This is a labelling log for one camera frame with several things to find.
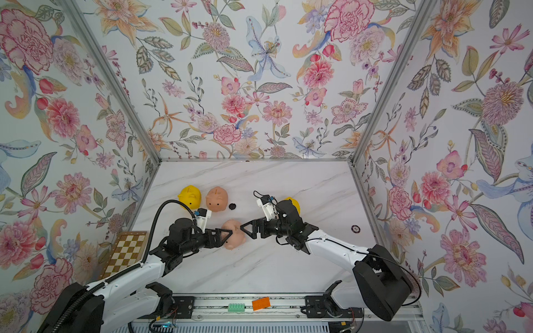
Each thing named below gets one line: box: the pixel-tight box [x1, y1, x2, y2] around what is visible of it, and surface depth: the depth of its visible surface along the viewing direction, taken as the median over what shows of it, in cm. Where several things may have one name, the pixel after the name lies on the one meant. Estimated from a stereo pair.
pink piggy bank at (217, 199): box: [205, 185, 229, 213], surface depth 97 cm
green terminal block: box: [227, 303, 246, 313], surface depth 75 cm
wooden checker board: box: [98, 231, 150, 280], surface depth 87 cm
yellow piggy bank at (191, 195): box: [177, 184, 202, 211], surface depth 97 cm
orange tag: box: [251, 296, 271, 312], surface depth 77 cm
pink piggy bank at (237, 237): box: [221, 219, 247, 250], surface depth 85 cm
